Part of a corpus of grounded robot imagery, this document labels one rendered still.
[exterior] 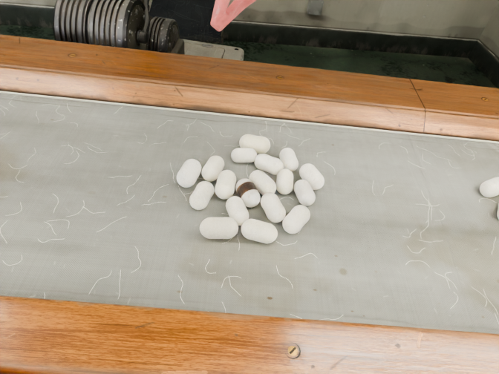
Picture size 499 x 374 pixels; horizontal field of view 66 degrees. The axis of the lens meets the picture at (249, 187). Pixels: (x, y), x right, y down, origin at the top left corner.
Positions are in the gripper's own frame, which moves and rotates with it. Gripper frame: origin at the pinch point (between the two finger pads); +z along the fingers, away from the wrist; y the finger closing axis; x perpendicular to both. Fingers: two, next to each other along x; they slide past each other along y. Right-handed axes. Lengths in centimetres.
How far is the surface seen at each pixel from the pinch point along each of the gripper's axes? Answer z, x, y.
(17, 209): 24.7, 3.1, 5.0
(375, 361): 17.8, -1.3, -29.3
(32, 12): 10, -118, 201
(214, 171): 13.3, -8.1, -6.8
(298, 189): 10.7, -11.5, -15.3
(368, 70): -50, -204, 34
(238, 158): 11.0, -11.6, -7.1
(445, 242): 8.4, -16.6, -30.7
